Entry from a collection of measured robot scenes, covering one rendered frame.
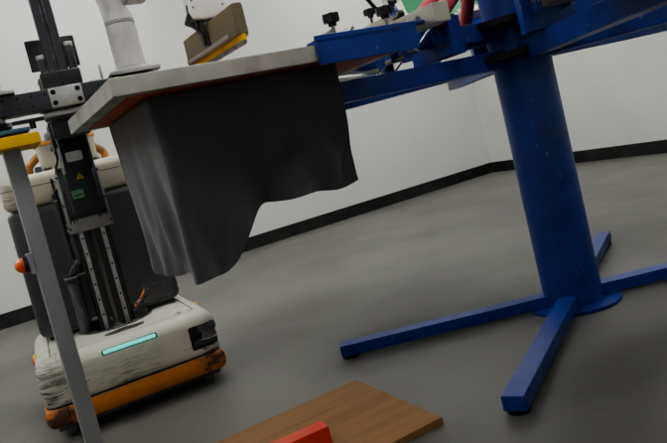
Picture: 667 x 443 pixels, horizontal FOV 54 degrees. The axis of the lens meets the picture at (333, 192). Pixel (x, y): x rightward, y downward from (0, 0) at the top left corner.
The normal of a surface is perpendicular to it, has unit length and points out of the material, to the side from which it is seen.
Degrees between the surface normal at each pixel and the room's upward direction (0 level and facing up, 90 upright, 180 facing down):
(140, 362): 90
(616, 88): 90
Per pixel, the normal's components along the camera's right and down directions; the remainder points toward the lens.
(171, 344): 0.42, -0.03
